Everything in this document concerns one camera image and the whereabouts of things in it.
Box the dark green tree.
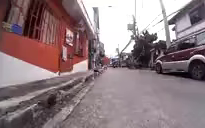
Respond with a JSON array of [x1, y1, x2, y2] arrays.
[[131, 30, 159, 68]]

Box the grey concrete road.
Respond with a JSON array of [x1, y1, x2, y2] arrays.
[[59, 67, 205, 128]]

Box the concrete gutter strip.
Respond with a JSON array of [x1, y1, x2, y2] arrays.
[[0, 71, 101, 128]]

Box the red and white building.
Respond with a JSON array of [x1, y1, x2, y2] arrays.
[[0, 0, 98, 90]]

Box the grey utility pole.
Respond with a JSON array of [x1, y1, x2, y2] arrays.
[[159, 0, 172, 50]]

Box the grey raised pavement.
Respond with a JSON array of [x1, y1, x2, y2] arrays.
[[0, 70, 95, 105]]

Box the maroon and white van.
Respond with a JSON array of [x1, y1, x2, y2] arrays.
[[154, 29, 205, 81]]

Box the pale two-storey house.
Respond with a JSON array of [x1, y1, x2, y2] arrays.
[[167, 0, 205, 42]]

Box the overhead wires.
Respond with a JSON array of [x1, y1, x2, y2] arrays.
[[119, 6, 184, 54]]

